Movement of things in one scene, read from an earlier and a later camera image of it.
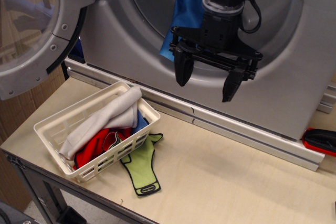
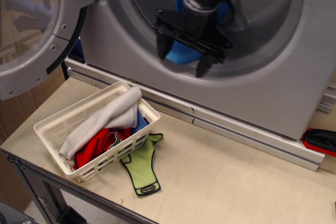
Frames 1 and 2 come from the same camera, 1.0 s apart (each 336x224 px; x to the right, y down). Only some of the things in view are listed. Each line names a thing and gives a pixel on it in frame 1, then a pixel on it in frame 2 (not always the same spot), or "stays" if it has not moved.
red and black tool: [323, 141] stays
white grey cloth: [120, 112] stays
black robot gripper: [218, 42] → [195, 27]
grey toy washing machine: [124, 30] stays
